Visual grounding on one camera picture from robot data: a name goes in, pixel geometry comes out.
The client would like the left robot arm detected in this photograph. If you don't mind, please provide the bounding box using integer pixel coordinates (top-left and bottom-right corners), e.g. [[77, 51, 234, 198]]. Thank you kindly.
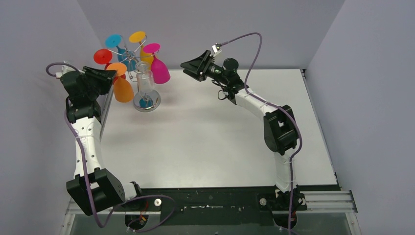
[[56, 65, 145, 215]]

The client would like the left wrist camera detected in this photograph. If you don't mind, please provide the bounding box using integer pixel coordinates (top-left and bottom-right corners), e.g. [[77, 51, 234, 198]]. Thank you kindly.
[[55, 65, 74, 79]]

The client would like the blue wine glass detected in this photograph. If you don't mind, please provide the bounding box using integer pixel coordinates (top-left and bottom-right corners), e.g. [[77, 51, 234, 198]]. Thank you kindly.
[[104, 34, 138, 72]]

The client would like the chrome wine glass rack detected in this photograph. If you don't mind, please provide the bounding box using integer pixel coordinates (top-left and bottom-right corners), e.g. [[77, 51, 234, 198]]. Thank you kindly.
[[125, 42, 161, 112]]

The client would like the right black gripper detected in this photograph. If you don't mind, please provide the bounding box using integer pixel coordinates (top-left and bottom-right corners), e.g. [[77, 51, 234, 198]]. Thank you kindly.
[[183, 51, 230, 86]]

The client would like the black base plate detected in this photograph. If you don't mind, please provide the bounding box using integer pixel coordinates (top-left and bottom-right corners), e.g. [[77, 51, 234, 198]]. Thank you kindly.
[[121, 185, 340, 228]]

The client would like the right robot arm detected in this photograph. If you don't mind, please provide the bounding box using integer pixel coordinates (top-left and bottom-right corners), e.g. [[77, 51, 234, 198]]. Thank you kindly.
[[180, 50, 305, 212]]

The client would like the orange wine glass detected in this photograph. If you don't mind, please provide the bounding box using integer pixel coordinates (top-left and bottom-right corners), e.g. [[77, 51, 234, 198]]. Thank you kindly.
[[106, 62, 134, 103]]

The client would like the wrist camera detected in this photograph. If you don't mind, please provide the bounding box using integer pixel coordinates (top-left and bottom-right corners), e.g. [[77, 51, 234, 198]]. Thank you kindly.
[[55, 65, 74, 79], [212, 43, 222, 56]]

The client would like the clear patterned wine glass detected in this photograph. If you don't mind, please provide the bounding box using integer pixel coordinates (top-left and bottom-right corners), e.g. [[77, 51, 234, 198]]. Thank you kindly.
[[136, 61, 155, 94]]

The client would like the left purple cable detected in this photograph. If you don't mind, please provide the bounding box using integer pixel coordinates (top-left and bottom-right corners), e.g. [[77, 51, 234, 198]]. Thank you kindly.
[[46, 62, 176, 234]]

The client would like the yellow wine glass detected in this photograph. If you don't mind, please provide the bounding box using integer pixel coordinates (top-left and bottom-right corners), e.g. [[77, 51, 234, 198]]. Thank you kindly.
[[129, 31, 154, 65]]

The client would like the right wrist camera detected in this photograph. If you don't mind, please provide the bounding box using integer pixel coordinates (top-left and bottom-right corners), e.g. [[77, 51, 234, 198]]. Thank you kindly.
[[212, 43, 222, 56]]

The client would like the red wine glass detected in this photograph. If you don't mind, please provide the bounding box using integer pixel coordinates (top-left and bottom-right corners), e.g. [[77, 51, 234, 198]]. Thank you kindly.
[[93, 48, 127, 84]]

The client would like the magenta wine glass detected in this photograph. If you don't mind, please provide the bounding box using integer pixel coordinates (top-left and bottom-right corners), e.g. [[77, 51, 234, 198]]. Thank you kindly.
[[143, 43, 171, 84]]

